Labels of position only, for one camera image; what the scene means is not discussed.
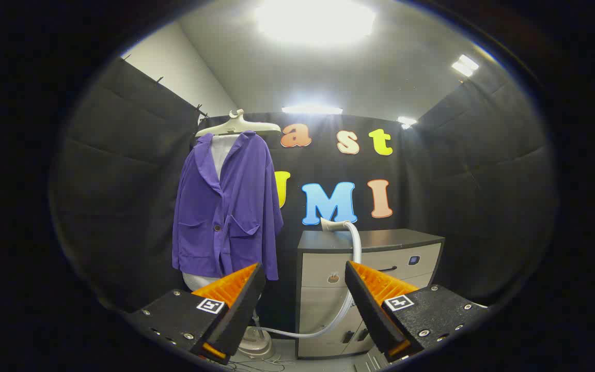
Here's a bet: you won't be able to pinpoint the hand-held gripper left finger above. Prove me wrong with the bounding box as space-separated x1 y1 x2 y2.
124 262 267 365

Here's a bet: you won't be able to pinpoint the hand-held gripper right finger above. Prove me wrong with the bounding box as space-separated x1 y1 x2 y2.
345 260 489 363

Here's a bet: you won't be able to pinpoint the grey garment steamer hose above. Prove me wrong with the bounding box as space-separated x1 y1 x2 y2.
254 222 363 339

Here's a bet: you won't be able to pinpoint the purple corduroy jacket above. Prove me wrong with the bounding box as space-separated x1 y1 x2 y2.
172 131 284 281

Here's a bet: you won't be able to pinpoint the garment steamer base stand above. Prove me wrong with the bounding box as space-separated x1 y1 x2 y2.
236 297 276 360

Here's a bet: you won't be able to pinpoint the white clothes hanger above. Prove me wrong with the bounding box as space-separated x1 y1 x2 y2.
195 109 281 138

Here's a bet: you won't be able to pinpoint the grey cabinet with dark top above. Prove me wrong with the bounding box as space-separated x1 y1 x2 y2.
295 229 445 360

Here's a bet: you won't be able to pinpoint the black backdrop cloth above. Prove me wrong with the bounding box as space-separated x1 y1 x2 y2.
197 113 417 331

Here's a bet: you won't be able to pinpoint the ceiling strip light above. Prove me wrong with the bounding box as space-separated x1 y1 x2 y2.
282 106 343 115

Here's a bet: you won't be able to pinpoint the large ceiling light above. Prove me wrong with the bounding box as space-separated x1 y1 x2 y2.
255 0 375 44

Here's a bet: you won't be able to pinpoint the thin floor cables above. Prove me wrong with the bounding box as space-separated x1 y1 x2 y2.
225 358 288 372

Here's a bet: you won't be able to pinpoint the black quilted wall cloth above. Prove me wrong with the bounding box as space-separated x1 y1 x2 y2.
401 59 559 305
50 57 208 313

